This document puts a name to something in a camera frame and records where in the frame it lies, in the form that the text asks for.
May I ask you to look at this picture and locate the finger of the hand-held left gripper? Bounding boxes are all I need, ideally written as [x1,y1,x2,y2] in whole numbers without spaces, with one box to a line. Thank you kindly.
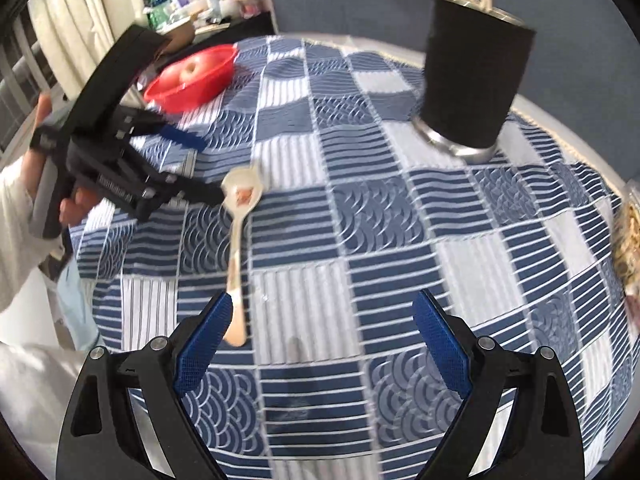
[142,172,225,215]
[120,107,208,153]

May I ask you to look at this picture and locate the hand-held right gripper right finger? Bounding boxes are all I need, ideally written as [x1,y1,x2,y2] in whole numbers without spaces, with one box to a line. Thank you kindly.
[411,289,586,480]

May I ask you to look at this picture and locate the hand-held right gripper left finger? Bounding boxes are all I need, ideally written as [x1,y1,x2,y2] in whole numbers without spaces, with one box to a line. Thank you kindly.
[56,291,235,480]

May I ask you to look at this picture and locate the wooden spoon with dotted handle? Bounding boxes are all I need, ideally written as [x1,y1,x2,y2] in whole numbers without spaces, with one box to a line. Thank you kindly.
[222,260,248,348]

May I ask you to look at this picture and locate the white spoon with bear print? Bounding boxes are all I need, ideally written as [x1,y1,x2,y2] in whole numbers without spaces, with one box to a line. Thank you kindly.
[221,166,264,271]

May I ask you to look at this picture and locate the black metal utensil holder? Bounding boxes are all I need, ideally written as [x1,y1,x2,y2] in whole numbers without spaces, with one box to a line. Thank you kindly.
[411,0,537,163]

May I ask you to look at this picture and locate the person's left forearm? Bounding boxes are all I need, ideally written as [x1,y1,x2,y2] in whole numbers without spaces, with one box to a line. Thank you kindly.
[0,157,68,313]

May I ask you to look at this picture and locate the person's left hand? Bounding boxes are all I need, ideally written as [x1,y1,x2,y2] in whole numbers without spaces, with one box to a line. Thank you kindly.
[15,92,103,228]

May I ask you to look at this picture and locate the red plastic basket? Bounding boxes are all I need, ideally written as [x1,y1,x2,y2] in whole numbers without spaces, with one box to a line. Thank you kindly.
[144,44,239,115]

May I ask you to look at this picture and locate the red apple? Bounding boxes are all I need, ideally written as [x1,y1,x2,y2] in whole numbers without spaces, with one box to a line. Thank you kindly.
[161,56,221,88]

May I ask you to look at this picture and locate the cream curtain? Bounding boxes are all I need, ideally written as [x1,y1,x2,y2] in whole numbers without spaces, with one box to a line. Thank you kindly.
[27,0,146,101]

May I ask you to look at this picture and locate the brown cardboard box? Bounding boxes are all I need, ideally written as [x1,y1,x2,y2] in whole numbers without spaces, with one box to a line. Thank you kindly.
[157,25,196,53]

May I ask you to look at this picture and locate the blue white patterned tablecloth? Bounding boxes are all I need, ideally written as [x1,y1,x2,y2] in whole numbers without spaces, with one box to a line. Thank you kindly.
[67,35,640,480]

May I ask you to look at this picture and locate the green plastic bottle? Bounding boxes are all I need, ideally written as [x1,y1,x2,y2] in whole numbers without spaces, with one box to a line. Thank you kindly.
[147,0,173,28]

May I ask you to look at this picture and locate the light blue cloth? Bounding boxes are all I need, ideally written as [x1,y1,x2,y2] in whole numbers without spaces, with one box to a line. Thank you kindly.
[55,255,106,351]

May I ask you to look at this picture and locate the white cloth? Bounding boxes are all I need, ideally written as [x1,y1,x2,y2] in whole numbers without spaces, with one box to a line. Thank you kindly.
[0,342,101,480]

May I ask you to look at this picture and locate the blue grey sofa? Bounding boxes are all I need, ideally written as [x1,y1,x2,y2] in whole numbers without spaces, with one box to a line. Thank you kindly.
[261,0,640,181]

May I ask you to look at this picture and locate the brown woven mat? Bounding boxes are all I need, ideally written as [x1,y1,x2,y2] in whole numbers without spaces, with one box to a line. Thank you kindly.
[612,180,640,301]

